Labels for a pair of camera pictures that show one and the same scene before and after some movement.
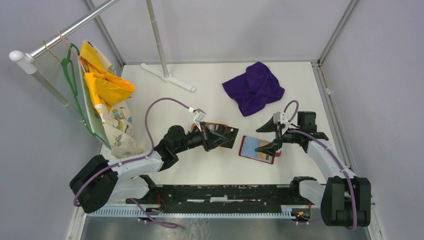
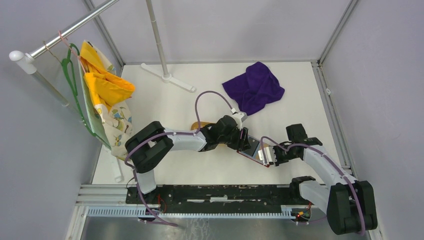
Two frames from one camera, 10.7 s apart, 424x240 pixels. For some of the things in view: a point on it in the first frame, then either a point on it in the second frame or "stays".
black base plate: [215, 195] stays
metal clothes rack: [26, 59] stays
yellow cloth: [107, 90] stays
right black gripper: [270, 127] -> [278, 161]
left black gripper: [208, 141] -> [241, 144]
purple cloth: [258, 86] stays
